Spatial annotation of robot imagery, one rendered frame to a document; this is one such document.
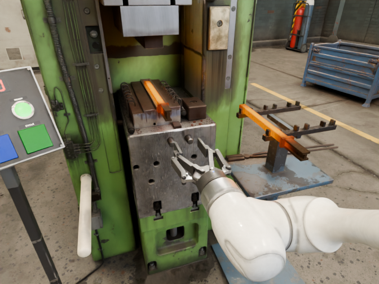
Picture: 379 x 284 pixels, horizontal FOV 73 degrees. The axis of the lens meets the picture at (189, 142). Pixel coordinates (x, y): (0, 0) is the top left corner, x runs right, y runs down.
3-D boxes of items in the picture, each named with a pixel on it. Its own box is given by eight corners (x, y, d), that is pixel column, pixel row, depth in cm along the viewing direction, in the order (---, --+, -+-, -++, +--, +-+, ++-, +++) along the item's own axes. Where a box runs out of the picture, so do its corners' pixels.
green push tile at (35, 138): (53, 145, 82) (44, 123, 81) (28, 154, 78) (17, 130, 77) (52, 146, 84) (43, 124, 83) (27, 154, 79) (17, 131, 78)
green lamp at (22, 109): (32, 117, 79) (28, 103, 77) (15, 119, 78) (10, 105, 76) (34, 113, 82) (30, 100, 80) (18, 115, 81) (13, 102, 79)
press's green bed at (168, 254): (208, 259, 156) (211, 201, 133) (147, 278, 146) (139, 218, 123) (181, 199, 202) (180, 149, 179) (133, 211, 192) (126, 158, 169)
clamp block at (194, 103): (206, 118, 115) (207, 105, 112) (188, 121, 113) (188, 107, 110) (197, 109, 125) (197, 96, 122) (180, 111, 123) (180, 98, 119)
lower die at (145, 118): (180, 122, 112) (180, 103, 108) (134, 129, 106) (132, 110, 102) (159, 92, 146) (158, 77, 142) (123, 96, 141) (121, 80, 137)
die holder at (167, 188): (212, 202, 133) (216, 123, 111) (138, 219, 123) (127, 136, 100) (181, 148, 179) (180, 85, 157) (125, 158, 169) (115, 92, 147)
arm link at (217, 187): (244, 217, 59) (232, 200, 64) (249, 186, 54) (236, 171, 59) (207, 227, 56) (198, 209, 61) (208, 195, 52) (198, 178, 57)
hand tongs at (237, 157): (333, 144, 136) (333, 142, 136) (338, 148, 133) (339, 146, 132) (225, 157, 126) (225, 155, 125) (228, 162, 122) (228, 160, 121)
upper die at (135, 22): (179, 34, 94) (178, 5, 89) (123, 36, 89) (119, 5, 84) (155, 23, 129) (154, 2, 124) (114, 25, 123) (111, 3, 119)
